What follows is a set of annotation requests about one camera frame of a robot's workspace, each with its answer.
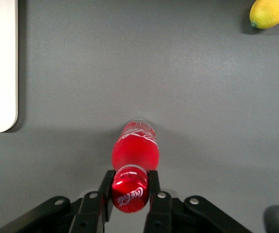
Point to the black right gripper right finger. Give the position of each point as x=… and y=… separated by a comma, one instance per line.
x=159, y=211

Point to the red coke bottle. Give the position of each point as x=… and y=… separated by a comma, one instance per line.
x=134, y=151

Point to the yellow lemon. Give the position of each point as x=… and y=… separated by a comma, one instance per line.
x=270, y=13

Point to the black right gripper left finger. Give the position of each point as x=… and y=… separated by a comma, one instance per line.
x=90, y=211

